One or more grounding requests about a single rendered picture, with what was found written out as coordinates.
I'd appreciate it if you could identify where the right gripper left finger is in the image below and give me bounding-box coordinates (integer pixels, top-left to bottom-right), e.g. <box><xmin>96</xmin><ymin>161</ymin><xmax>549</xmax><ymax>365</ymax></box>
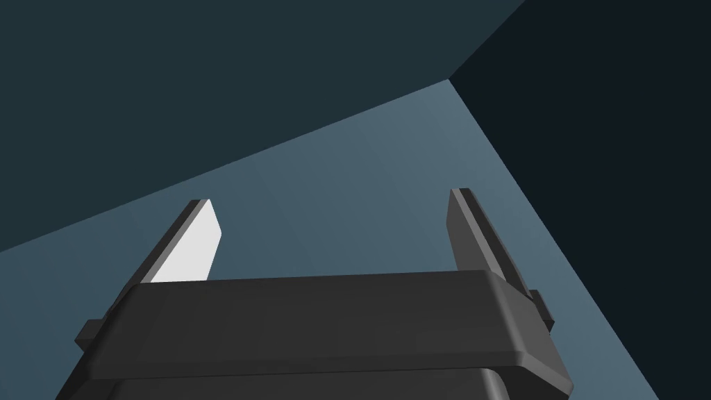
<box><xmin>128</xmin><ymin>198</ymin><xmax>223</xmax><ymax>291</ymax></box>

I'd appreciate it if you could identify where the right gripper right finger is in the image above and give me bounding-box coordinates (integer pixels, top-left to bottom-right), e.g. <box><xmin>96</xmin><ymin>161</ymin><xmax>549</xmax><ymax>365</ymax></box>
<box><xmin>446</xmin><ymin>187</ymin><xmax>534</xmax><ymax>303</ymax></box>

